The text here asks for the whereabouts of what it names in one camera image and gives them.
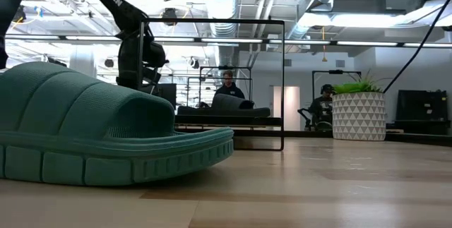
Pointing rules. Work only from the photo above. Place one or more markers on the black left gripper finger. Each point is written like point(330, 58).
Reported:
point(130, 78)

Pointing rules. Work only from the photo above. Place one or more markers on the teal green slide sandal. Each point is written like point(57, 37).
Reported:
point(88, 115)

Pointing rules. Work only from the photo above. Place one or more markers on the black round ceiling speaker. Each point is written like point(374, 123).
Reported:
point(109, 63)
point(193, 63)

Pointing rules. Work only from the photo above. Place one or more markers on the white column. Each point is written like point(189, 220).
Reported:
point(83, 62)

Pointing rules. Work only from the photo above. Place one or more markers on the black ceiling fixture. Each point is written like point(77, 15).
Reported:
point(22, 14)
point(169, 14)

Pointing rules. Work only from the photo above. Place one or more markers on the person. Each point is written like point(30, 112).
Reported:
point(229, 88)
point(321, 108)

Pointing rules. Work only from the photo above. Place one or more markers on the long ceiling light strip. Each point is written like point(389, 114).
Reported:
point(229, 40)

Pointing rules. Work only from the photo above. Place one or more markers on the white door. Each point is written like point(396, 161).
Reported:
point(291, 108)

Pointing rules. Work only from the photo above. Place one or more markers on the green plant white patterned pot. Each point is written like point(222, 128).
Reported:
point(358, 115)

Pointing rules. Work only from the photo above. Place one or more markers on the black cabinet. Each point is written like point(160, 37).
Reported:
point(422, 109)

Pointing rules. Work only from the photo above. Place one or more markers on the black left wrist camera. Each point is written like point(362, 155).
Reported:
point(155, 55)

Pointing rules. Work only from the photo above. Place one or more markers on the black background station frame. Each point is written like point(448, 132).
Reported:
point(335, 71)
point(226, 67)

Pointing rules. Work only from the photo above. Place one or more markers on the ribbed silver ventilation duct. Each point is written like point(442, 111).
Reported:
point(222, 5)

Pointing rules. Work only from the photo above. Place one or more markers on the wooden shelf black metal frame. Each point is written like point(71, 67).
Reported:
point(229, 120)

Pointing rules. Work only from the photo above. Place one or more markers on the black table frame rails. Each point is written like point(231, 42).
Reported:
point(307, 133)

